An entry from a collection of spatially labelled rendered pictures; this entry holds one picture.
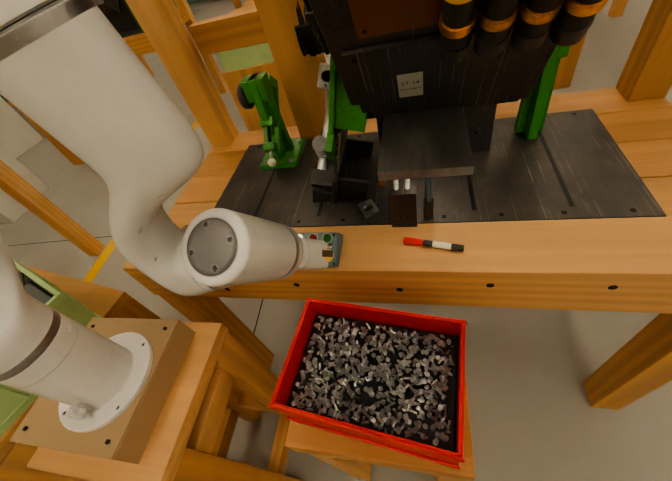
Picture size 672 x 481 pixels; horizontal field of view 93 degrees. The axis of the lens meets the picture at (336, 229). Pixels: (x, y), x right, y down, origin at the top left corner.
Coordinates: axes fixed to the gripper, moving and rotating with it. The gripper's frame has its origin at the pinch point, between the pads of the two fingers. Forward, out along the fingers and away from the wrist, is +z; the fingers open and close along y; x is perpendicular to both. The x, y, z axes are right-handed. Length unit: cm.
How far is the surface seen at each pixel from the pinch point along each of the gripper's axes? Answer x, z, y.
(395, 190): 14.3, 10.1, 15.4
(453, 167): 14.3, -4.7, 26.4
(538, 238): 3.7, 15.9, 44.5
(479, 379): -49, 89, 42
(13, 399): -35, -4, -75
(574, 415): -57, 83, 73
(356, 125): 28.9, 6.9, 7.3
